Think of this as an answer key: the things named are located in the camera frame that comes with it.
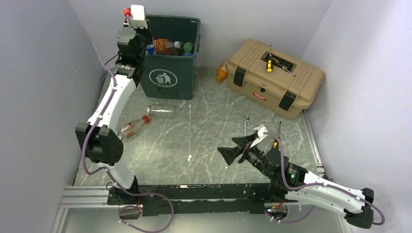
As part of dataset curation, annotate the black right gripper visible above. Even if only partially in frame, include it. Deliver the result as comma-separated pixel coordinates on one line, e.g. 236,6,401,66
217,134,272,178

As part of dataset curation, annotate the pepsi bottle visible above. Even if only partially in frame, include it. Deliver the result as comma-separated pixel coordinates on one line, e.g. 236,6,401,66
145,44,155,55

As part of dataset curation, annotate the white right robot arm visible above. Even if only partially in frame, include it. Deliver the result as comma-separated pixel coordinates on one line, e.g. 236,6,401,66
217,133,374,229

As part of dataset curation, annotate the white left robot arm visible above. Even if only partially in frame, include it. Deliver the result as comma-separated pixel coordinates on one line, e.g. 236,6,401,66
75,26,153,204

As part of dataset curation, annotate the dark green trash bin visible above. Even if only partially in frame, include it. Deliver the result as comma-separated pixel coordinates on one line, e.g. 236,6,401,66
140,15,201,100

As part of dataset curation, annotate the clear bottle near bin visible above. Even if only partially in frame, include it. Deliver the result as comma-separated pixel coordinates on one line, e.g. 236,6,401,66
147,104,175,119

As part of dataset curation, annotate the silver open end wrench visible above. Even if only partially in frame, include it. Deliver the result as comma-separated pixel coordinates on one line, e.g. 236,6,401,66
242,116,249,136

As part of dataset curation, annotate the yellow black screwdriver on table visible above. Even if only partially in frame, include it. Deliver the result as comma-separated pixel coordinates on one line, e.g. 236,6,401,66
273,121,282,148

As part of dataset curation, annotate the orange bottle behind toolbox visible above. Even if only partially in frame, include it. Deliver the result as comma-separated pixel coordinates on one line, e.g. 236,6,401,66
215,62,227,83

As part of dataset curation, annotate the tan plastic toolbox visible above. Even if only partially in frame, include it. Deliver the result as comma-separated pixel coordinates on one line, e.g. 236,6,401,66
226,39,326,120

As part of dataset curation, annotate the small red cap bottle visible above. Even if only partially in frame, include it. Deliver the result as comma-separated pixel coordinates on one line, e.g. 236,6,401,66
119,115,151,139

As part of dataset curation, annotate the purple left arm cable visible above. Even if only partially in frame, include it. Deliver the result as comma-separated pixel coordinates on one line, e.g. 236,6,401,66
80,13,174,233

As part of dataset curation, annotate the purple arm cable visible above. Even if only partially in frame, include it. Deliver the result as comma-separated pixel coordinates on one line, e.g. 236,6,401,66
80,13,174,233
264,131,386,226

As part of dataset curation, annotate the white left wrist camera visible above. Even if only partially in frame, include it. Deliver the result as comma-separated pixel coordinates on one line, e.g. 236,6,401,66
123,5,148,29

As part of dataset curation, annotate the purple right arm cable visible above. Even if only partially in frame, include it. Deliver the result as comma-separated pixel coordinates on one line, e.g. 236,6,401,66
264,131,386,226

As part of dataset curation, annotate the yellow handled screwdriver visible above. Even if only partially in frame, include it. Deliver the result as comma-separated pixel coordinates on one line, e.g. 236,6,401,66
266,45,273,72

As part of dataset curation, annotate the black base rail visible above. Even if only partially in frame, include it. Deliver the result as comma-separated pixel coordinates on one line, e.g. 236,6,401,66
107,183,287,216

